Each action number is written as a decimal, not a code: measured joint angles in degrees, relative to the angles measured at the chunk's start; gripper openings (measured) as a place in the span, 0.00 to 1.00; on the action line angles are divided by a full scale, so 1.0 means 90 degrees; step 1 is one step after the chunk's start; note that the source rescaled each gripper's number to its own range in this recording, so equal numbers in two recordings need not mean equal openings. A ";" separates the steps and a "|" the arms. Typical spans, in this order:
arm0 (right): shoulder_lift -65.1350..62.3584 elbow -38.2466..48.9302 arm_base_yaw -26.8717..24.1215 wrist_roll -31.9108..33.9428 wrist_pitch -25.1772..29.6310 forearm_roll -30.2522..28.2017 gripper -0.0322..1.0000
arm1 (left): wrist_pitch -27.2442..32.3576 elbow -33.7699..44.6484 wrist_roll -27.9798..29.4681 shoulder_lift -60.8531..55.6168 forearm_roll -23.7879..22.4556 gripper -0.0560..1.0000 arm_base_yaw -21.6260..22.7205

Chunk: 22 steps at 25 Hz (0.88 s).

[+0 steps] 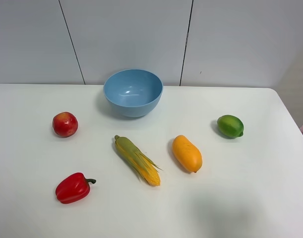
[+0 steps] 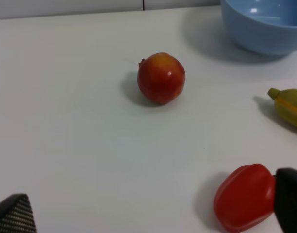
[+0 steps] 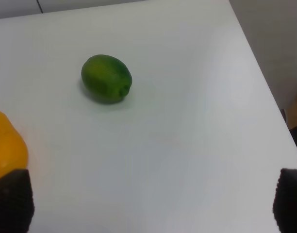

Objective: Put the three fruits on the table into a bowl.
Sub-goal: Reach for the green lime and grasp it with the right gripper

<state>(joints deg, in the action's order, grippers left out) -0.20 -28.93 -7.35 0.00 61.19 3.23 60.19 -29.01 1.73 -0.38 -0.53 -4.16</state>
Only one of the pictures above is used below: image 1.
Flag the yellow mango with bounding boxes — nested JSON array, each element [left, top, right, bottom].
[[172, 135, 202, 173]]

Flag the blue plastic bowl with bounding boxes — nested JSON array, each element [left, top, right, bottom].
[[103, 69, 163, 118]]

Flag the corn cob with husk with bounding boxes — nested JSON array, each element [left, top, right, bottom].
[[114, 135, 161, 186]]

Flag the green lime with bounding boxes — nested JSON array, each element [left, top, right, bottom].
[[217, 115, 244, 138]]

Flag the red apple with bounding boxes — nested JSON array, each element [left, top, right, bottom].
[[52, 112, 78, 137]]

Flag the red bell pepper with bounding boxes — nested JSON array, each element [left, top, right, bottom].
[[55, 173, 97, 204]]

